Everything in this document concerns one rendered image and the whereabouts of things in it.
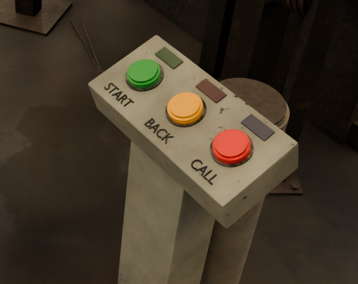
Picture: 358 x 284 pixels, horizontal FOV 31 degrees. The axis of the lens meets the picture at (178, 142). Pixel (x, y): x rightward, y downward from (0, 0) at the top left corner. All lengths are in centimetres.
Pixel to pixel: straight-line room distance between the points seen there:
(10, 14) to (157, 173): 133
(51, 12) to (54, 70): 29
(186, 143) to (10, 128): 95
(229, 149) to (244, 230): 34
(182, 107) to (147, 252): 23
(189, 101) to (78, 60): 114
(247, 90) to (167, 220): 24
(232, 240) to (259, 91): 24
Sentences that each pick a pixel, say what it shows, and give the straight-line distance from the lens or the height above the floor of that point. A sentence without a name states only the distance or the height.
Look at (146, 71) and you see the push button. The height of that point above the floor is 61.
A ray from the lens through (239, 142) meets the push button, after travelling 67.
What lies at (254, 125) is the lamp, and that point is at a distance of 69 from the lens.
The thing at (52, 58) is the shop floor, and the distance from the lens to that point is 184.
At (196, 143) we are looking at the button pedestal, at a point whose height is 59.
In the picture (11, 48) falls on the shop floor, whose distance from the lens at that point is 188.
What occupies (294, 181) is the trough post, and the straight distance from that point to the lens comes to 155.
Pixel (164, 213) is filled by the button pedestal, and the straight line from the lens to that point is 77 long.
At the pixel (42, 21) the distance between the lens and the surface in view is 198.
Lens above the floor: 104
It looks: 41 degrees down
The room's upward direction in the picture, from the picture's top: 9 degrees clockwise
